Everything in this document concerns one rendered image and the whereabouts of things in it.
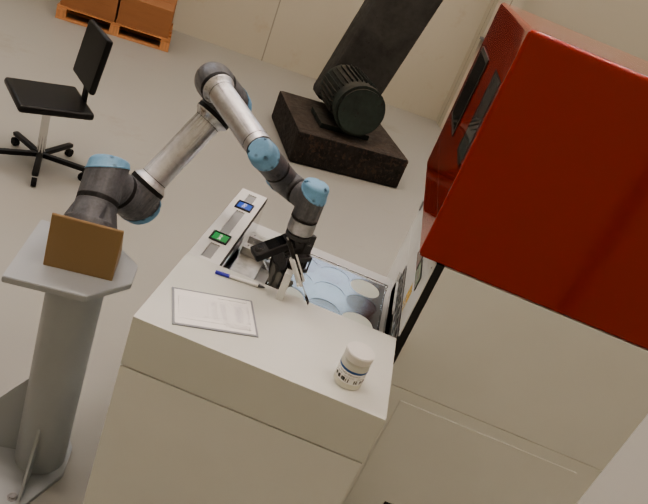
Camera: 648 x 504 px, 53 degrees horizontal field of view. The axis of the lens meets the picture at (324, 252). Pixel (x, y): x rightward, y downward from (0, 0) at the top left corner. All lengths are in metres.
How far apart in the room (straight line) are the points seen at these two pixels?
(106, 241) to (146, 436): 0.52
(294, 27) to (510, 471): 6.77
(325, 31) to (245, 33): 0.96
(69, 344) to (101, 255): 0.32
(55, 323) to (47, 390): 0.25
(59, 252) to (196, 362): 0.54
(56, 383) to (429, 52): 6.99
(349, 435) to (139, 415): 0.52
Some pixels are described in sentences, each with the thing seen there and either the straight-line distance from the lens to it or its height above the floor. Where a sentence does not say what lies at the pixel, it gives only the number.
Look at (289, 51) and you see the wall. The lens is 8.25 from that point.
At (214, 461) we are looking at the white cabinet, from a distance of 1.73.
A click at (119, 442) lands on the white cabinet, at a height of 0.58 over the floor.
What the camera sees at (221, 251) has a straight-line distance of 1.89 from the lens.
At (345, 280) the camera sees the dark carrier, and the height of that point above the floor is 0.90.
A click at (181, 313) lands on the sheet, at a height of 0.97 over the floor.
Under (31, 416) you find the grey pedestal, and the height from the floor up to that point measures 0.26.
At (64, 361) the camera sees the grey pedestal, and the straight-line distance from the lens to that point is 2.08.
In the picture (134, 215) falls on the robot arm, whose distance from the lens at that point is 2.02.
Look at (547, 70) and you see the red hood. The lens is 1.57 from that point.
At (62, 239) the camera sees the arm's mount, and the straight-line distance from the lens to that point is 1.86.
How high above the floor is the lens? 1.90
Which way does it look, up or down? 27 degrees down
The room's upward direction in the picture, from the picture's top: 23 degrees clockwise
